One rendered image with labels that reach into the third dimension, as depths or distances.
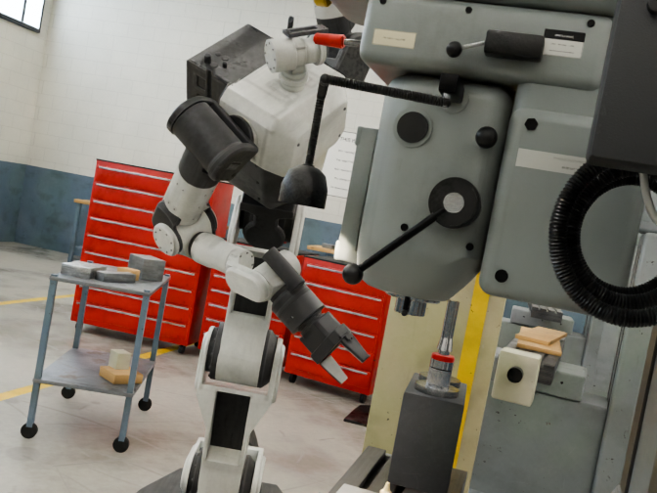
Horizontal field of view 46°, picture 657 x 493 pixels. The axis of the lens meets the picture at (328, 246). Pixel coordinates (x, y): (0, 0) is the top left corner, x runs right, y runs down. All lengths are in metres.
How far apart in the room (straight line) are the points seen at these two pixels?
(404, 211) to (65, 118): 11.46
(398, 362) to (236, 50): 1.60
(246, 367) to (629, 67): 1.26
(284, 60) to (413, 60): 0.51
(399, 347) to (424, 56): 1.99
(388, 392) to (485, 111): 2.02
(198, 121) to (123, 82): 10.49
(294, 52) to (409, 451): 0.82
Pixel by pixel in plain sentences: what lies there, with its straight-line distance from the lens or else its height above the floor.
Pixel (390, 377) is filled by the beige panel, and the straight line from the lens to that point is 3.00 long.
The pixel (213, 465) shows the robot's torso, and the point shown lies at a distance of 1.99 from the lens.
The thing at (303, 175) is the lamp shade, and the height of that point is 1.46.
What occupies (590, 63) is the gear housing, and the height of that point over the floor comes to 1.66.
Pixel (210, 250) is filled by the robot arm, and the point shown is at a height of 1.28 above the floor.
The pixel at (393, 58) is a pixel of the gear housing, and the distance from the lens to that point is 1.11.
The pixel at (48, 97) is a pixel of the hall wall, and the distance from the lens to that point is 12.66.
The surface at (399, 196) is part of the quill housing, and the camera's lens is 1.10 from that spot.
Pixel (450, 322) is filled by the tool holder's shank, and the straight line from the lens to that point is 1.58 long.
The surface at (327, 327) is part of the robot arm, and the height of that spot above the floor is 1.18.
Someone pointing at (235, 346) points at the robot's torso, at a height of 1.05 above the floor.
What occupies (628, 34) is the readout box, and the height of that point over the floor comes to 1.64.
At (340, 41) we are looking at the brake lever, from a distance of 1.36.
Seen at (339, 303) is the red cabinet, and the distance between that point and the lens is 5.88.
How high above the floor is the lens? 1.42
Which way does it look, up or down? 3 degrees down
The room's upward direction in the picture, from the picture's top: 10 degrees clockwise
